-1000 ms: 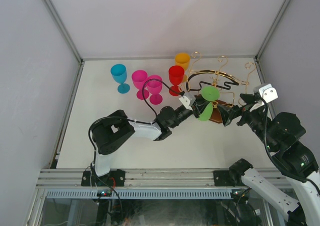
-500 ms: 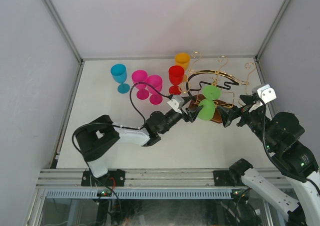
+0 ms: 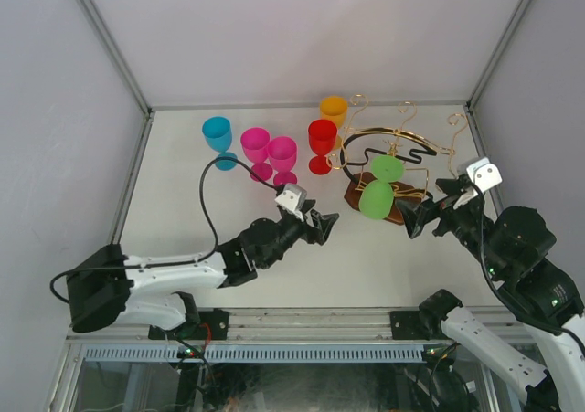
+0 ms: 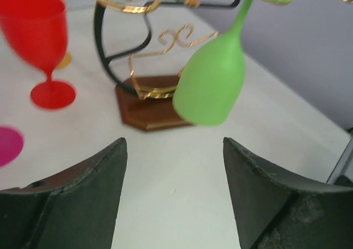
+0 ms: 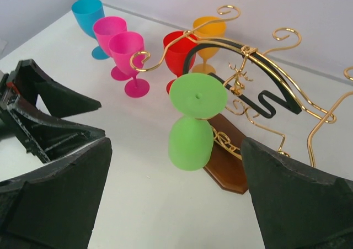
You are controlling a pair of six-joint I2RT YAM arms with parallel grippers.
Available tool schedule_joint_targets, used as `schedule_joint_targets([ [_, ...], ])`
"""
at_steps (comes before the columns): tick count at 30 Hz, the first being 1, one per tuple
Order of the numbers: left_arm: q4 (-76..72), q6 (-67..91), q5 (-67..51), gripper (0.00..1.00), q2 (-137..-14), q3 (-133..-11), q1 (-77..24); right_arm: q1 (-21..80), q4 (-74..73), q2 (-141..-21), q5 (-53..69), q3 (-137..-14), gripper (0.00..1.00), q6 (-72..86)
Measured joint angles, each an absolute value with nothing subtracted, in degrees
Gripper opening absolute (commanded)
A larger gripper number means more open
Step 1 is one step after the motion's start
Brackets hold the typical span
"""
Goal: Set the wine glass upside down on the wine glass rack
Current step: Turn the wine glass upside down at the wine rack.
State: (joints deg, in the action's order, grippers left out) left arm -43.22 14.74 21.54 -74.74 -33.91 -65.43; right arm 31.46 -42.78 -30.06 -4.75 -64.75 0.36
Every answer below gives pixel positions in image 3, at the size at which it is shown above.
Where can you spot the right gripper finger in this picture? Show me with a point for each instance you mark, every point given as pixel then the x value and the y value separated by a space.
pixel 459 191
pixel 417 216

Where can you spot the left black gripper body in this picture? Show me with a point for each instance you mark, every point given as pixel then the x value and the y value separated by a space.
pixel 289 230

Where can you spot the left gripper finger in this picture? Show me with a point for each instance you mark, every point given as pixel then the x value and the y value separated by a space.
pixel 307 207
pixel 323 226

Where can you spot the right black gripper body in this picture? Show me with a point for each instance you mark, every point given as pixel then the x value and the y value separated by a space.
pixel 462 221

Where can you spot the green plastic wine glass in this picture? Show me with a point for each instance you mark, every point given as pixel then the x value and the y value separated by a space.
pixel 378 196

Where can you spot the pink wine glass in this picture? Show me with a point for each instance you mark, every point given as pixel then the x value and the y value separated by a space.
pixel 254 143
pixel 282 154

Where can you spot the gold wire wine glass rack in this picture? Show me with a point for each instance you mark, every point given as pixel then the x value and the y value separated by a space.
pixel 407 146

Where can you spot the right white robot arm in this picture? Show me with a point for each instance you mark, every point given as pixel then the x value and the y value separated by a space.
pixel 512 252

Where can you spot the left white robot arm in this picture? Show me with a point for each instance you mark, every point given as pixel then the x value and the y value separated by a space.
pixel 110 287

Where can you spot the red plastic wine glass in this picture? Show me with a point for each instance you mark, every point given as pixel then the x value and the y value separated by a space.
pixel 321 138

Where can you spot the orange plastic wine glass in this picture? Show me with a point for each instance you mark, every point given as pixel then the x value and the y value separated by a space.
pixel 334 109

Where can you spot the blue plastic wine glass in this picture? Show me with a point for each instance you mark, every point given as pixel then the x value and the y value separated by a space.
pixel 218 135

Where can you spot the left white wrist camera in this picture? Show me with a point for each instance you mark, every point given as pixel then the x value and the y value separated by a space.
pixel 290 201

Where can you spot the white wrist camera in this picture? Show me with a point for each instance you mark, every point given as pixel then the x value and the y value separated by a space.
pixel 290 201
pixel 483 173

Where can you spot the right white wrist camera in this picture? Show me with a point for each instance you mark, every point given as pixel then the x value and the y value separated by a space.
pixel 483 173

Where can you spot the aluminium front rail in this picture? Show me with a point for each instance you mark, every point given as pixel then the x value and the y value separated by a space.
pixel 365 325

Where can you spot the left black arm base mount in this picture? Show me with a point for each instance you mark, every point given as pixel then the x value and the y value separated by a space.
pixel 209 325

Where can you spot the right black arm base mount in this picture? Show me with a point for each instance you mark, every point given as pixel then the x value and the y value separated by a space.
pixel 407 325

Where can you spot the grey slotted cable duct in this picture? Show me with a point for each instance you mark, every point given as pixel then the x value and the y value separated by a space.
pixel 317 353

